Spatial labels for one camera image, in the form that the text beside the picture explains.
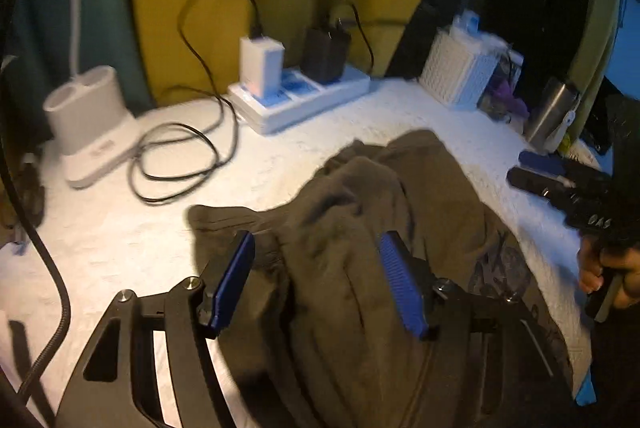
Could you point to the white charger adapter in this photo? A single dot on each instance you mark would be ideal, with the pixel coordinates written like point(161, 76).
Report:
point(260, 66)

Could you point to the black charger adapter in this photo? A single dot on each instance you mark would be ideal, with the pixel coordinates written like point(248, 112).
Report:
point(325, 53)

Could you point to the teal curtain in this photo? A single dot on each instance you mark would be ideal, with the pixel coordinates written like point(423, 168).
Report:
point(45, 18)

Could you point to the white perforated basket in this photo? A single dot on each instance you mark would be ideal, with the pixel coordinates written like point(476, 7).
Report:
point(457, 68)

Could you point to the person's right hand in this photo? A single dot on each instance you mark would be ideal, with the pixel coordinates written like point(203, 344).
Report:
point(630, 268)

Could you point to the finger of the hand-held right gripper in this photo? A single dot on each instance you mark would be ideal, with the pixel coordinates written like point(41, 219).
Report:
point(530, 182)
point(542, 163)

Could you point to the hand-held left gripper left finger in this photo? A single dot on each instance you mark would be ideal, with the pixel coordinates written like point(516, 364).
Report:
point(232, 283)

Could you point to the white desk lamp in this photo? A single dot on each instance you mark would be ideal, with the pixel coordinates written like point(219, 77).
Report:
point(92, 123)

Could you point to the purple object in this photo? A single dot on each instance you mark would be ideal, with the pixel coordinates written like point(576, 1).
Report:
point(505, 98)

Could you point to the white power strip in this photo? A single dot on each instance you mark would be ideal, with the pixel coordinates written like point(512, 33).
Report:
point(305, 101)

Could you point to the yellow-green container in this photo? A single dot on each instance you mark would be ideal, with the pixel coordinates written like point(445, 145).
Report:
point(567, 143)

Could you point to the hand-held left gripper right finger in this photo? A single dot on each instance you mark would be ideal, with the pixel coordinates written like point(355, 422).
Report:
point(402, 283)

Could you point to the steel tumbler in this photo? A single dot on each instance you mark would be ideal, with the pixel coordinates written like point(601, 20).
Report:
point(550, 113)

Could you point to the white textured table cover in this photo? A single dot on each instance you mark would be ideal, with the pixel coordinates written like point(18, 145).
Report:
point(150, 233)

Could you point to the olive brown printed t-shirt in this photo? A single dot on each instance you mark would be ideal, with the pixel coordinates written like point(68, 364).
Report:
point(345, 228)

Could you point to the olive yellow side curtain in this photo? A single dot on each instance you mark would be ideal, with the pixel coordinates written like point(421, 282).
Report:
point(597, 8)

